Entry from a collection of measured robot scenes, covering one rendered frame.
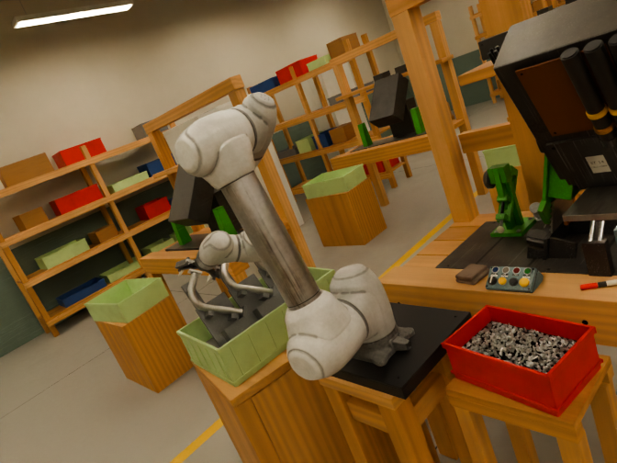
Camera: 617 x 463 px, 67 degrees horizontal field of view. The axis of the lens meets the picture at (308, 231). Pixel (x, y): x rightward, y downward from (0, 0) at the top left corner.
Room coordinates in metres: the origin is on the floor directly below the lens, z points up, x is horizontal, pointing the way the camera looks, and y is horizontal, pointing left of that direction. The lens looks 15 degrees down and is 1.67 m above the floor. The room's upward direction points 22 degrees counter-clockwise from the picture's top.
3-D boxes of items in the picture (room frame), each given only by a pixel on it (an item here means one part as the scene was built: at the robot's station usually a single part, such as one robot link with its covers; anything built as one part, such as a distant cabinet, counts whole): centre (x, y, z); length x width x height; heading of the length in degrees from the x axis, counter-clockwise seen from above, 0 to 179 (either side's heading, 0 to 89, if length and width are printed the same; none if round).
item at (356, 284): (1.31, -0.06, 1.06); 0.18 x 0.16 x 0.22; 137
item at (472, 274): (1.48, -0.48, 0.91); 0.10 x 0.08 x 0.03; 116
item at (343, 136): (7.82, -0.83, 1.13); 2.48 x 0.54 x 2.27; 40
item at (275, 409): (1.89, 0.30, 0.39); 0.68 x 0.52 x 0.79; 116
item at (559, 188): (1.38, -0.81, 1.17); 0.13 x 0.12 x 0.20; 36
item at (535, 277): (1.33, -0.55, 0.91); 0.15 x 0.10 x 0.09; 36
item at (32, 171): (7.13, 2.66, 1.14); 3.01 x 0.54 x 2.28; 130
